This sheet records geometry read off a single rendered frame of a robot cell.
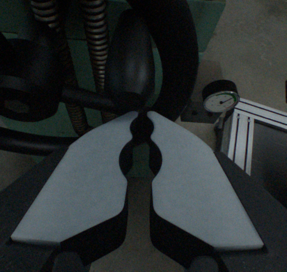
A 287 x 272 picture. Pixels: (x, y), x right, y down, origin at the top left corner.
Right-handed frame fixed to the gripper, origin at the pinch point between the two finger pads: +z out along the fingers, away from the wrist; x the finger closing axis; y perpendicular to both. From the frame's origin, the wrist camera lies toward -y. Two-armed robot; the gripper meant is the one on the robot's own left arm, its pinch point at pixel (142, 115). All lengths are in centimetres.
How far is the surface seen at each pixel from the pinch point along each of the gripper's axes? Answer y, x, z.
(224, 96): 9.3, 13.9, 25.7
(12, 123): 25, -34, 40
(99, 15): -3.8, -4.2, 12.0
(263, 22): 11, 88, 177
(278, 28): 15, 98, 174
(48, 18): -3.4, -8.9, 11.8
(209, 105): 11.6, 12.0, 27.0
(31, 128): 27, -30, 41
